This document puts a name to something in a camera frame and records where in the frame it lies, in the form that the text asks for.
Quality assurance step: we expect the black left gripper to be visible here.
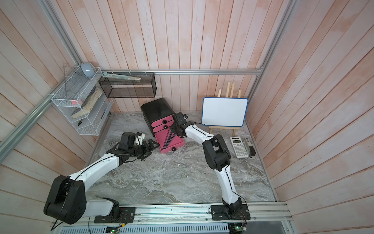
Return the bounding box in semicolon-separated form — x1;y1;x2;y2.
128;139;160;160

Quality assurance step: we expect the pink bottom drawer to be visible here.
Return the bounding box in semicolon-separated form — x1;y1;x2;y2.
155;130;185;154

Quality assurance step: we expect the black drawer cabinet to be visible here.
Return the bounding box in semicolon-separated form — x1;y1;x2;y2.
141;98;175;136

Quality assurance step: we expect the black pencil bundle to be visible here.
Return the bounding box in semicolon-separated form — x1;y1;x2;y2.
165;132;176;148

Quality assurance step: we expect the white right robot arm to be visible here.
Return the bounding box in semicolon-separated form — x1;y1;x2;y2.
170;113;243;214

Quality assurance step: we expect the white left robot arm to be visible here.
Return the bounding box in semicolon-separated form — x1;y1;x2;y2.
43;132;160;224

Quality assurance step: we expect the wooden easel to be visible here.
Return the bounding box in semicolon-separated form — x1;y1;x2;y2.
209;82;242;137

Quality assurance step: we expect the book on shelf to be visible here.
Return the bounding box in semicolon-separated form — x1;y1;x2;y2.
71;86;103;119

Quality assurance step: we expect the white calculator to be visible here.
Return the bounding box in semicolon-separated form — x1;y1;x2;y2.
230;136;249;159

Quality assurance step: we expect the paper on black basket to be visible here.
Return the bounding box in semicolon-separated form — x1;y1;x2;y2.
102;72;141;82

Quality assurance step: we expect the black stapler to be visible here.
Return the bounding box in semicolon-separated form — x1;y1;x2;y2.
244;138;256;158

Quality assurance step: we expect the grey computer mouse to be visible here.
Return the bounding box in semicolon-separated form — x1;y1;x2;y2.
80;62;96;79

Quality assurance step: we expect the white board with blue frame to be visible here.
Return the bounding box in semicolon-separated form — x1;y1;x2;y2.
202;97;248;127

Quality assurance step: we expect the black wire mesh basket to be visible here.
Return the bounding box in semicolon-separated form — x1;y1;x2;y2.
99;72;157;98

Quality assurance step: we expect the white wire mesh shelf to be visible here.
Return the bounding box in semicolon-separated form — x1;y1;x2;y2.
52;66;114;136

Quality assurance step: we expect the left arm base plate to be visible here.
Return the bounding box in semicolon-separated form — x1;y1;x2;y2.
94;207;136;224

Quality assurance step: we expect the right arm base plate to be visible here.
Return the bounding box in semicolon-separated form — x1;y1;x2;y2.
209;205;251;221

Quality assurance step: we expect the aluminium frame rail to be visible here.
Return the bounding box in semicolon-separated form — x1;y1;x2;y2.
1;1;299;162

